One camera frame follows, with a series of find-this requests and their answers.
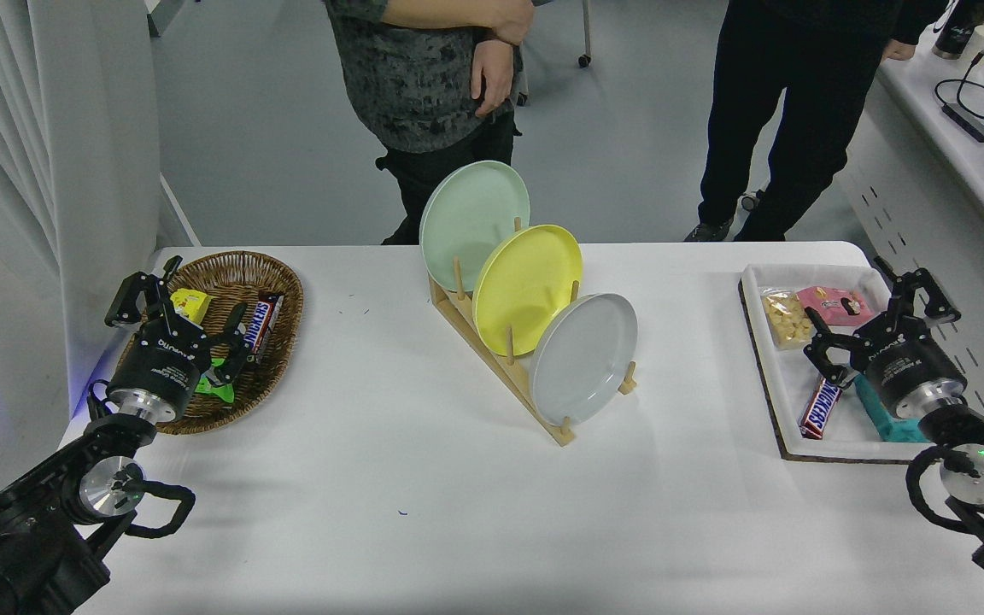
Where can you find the person's right hand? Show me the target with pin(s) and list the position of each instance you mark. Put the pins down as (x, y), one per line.
(513, 21)

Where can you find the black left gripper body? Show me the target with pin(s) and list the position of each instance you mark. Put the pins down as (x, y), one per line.
(163, 363)

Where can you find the person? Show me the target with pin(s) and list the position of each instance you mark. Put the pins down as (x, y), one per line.
(791, 85)
(407, 77)

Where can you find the black bottle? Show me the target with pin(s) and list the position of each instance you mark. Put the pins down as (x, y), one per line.
(957, 30)

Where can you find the brown wicker basket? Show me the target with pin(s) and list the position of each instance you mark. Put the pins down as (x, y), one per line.
(227, 273)

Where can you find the wooden plate rack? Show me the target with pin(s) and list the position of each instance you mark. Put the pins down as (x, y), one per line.
(505, 369)

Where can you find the black chair caster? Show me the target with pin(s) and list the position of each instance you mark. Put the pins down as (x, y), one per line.
(749, 202)

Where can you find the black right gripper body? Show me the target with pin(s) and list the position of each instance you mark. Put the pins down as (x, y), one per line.
(910, 363)

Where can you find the white tray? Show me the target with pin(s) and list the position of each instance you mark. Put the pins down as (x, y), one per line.
(787, 376)

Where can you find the black usb hub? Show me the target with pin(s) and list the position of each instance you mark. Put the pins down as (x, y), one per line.
(969, 122)

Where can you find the pink snack packet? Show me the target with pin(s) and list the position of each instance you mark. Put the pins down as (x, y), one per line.
(834, 303)

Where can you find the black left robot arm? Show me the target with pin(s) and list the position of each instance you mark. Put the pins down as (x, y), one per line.
(31, 530)

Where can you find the person's left hand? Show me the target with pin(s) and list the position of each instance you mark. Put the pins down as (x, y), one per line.
(899, 51)
(492, 77)

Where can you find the green snack packet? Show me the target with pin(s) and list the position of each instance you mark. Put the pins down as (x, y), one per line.
(217, 391)

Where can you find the pale green plate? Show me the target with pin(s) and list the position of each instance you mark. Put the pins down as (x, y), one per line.
(471, 218)

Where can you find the grey plate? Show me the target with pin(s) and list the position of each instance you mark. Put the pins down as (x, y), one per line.
(582, 359)

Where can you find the Snickers bar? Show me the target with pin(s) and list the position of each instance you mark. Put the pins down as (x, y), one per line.
(818, 410)
(266, 320)

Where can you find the yellow plate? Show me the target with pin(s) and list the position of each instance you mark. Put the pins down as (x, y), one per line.
(526, 286)

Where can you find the yellow snack packet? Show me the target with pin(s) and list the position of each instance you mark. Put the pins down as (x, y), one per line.
(193, 303)

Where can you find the clear bag of yellow snacks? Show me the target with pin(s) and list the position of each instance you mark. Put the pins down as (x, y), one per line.
(787, 320)

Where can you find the office chair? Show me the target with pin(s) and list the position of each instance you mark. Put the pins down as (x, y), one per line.
(586, 26)

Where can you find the teal snack packet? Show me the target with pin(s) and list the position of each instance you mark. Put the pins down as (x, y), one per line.
(881, 418)

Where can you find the person's right forearm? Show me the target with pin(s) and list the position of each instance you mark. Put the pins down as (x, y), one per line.
(441, 13)

